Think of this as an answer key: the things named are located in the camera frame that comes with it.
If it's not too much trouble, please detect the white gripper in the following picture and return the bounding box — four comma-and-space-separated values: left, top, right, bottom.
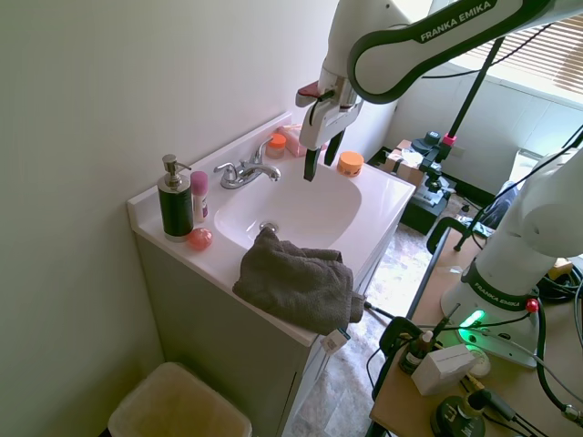
299, 97, 364, 183

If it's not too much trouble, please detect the dark grey towel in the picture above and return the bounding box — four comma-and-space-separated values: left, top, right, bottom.
231, 230, 368, 352

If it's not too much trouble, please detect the white vanity top with sink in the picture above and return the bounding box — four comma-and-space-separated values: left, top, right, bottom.
126, 111, 416, 345

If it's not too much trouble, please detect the orange round container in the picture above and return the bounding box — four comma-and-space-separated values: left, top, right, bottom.
336, 151, 365, 178

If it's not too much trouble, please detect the pink wipes pack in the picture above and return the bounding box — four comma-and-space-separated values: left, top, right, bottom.
276, 122, 306, 158

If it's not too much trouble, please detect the clear jar with orange lid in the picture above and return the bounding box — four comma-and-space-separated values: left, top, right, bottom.
265, 133, 288, 160

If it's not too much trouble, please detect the chrome faucet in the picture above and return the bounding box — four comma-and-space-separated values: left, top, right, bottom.
213, 137, 282, 190

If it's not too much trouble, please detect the dark grey device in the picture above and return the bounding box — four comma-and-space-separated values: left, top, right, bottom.
412, 130, 443, 154

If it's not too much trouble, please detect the black case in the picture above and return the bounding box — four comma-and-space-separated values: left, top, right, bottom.
400, 179, 456, 236

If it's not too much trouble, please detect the pink deodorant stick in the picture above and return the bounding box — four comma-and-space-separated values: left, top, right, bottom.
189, 170, 210, 224

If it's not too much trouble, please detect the black C-clamp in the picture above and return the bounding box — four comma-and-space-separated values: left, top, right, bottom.
380, 317, 425, 365
426, 217, 471, 256

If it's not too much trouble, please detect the black chrome soap dispenser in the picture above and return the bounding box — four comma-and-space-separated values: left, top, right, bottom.
157, 153, 194, 243

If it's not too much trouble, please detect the grey vanity cabinet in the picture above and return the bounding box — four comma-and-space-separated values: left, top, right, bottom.
134, 227, 402, 437

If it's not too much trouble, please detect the dark dropper bottle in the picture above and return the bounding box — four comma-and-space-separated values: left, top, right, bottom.
399, 330, 435, 375

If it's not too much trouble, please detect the white cardboard box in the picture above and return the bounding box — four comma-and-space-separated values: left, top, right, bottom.
411, 344, 477, 397

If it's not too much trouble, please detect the window blind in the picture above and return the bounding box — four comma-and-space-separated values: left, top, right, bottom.
455, 13, 583, 97

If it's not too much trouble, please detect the wooden table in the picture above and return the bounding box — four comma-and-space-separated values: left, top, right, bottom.
368, 225, 583, 437

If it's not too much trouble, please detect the white round disc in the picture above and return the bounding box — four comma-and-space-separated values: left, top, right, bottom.
468, 348, 492, 377

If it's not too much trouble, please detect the beige trash bin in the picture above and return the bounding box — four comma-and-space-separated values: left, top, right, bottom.
107, 361, 253, 437

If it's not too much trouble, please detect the black round base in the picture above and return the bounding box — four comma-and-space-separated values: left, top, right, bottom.
430, 394, 491, 437

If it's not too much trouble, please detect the red and black wrist camera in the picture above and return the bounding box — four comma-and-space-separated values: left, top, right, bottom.
295, 80, 336, 109

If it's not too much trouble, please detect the black camera stand pole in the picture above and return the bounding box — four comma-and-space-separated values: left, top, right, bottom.
445, 38, 506, 137

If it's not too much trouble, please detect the thick grey cable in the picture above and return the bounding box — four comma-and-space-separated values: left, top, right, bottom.
533, 300, 583, 422

